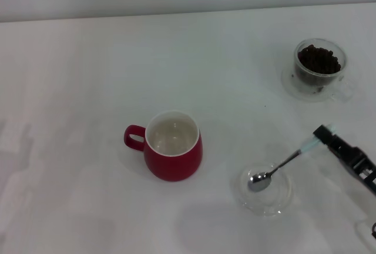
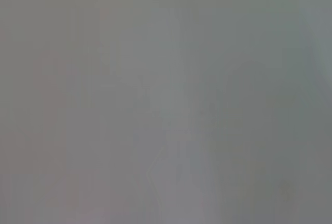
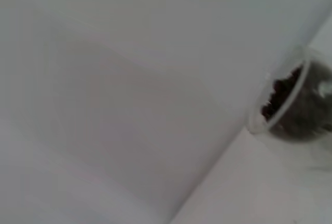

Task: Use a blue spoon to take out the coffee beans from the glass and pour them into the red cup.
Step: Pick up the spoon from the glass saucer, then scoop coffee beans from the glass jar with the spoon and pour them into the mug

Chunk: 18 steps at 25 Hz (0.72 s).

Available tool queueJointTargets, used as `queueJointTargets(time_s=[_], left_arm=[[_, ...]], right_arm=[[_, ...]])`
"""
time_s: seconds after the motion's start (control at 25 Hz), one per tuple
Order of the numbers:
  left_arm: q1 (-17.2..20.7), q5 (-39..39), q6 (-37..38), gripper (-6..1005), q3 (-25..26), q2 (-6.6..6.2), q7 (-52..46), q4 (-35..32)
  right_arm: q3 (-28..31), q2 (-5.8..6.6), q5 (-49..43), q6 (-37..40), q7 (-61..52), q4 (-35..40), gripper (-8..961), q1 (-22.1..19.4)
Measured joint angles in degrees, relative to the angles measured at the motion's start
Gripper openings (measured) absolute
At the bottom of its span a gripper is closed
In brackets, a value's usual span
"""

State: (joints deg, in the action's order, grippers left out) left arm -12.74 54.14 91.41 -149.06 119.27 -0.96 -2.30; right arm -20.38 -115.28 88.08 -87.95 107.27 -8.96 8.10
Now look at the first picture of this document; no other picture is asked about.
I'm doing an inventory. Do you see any metal spoon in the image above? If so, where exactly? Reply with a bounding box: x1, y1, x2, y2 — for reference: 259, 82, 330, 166
247, 123, 338, 193

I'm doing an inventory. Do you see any clear glass saucer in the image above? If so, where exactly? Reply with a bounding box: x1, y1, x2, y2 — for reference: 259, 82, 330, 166
281, 59, 353, 102

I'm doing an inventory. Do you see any pile of coffee beans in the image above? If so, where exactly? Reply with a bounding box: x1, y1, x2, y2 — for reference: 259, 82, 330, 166
296, 45, 342, 86

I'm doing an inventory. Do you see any clear glass dish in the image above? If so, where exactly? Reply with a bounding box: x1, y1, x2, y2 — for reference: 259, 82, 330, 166
233, 162, 294, 218

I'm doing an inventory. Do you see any red ceramic mug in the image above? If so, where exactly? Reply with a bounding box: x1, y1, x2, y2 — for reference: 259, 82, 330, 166
123, 109, 203, 182

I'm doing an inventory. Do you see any clear glass cup with handle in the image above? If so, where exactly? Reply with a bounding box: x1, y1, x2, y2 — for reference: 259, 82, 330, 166
294, 38, 355, 103

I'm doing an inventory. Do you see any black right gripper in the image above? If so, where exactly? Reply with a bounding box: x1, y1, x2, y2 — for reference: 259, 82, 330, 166
313, 124, 376, 193

